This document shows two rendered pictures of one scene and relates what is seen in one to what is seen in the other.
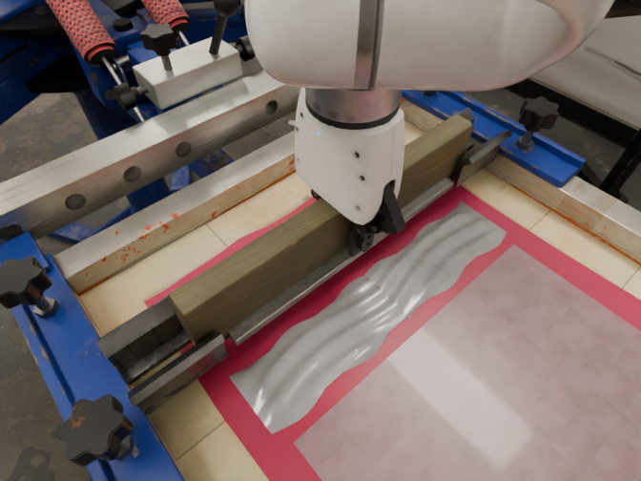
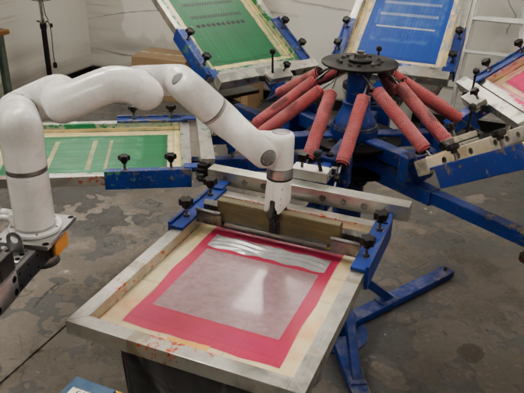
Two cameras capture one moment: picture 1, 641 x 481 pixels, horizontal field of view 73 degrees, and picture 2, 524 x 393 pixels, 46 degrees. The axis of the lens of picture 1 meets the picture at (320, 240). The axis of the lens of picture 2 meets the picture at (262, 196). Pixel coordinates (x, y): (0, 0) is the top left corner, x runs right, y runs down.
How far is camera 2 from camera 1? 160 cm
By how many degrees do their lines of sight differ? 53
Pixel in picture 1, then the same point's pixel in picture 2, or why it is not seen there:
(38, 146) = not seen: hidden behind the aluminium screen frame
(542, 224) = (337, 281)
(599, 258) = (331, 295)
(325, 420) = (217, 251)
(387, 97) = (274, 175)
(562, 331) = (285, 288)
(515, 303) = (288, 277)
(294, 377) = (224, 242)
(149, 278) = not seen: hidden behind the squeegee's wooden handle
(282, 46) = not seen: hidden behind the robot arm
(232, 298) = (230, 208)
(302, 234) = (256, 207)
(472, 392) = (246, 274)
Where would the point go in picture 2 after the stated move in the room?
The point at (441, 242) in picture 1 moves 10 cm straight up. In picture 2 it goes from (301, 256) to (302, 226)
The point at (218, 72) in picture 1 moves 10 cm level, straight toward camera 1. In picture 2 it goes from (316, 176) to (293, 185)
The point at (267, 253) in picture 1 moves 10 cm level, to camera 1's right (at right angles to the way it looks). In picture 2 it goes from (245, 204) to (260, 219)
